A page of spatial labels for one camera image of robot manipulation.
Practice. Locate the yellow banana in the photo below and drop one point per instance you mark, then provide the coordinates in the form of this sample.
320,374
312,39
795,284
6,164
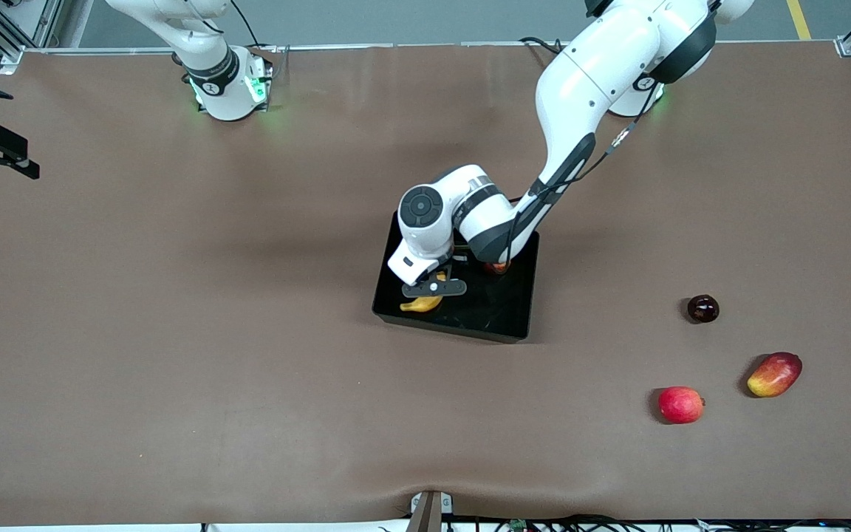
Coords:
422,304

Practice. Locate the black rectangular plastic box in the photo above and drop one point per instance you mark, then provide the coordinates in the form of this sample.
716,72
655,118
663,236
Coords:
484,310

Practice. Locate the red yellow apple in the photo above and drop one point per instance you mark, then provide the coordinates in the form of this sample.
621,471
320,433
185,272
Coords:
498,267

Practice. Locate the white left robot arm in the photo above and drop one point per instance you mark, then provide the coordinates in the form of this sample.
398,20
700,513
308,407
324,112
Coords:
588,74

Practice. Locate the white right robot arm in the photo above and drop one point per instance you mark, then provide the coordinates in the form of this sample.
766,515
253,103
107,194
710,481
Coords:
222,81

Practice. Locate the red apple on table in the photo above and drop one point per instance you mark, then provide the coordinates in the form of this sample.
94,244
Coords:
680,405

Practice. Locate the large table mat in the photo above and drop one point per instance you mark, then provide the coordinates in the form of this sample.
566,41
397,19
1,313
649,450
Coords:
174,332

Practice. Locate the red yellow mango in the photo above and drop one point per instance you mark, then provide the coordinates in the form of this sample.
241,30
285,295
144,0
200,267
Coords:
774,375

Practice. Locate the metal table clamp bracket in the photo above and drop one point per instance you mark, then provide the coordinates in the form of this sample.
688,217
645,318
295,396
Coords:
429,513

